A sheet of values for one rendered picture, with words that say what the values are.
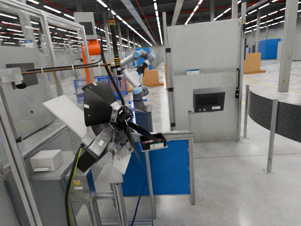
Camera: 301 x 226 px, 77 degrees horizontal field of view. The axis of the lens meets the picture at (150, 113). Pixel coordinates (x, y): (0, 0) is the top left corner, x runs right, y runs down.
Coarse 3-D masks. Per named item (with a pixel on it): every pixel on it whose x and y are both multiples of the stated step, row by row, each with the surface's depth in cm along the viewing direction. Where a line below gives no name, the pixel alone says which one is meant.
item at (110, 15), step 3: (111, 12) 122; (108, 15) 122; (111, 15) 122; (108, 18) 123; (111, 18) 122; (117, 66) 131; (117, 69) 131; (120, 69) 133; (117, 72) 132; (120, 72) 133; (120, 78) 134
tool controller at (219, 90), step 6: (198, 90) 169; (204, 90) 168; (210, 90) 166; (216, 90) 165; (222, 90) 164; (198, 96) 164; (204, 96) 164; (210, 96) 163; (216, 96) 163; (222, 96) 163; (198, 102) 167; (204, 102) 166; (210, 102) 166; (216, 102) 166; (222, 102) 166; (198, 108) 170; (204, 108) 169; (210, 108) 169; (216, 108) 169; (222, 108) 169
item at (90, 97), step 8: (88, 96) 107; (96, 96) 112; (88, 104) 105; (96, 104) 111; (104, 104) 117; (88, 112) 104; (96, 112) 110; (104, 112) 116; (88, 120) 104; (96, 120) 110; (104, 120) 117
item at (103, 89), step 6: (90, 84) 138; (102, 84) 143; (108, 84) 146; (84, 90) 133; (90, 90) 135; (96, 90) 137; (102, 90) 138; (108, 90) 141; (102, 96) 136; (108, 96) 137; (114, 96) 138; (108, 102) 135
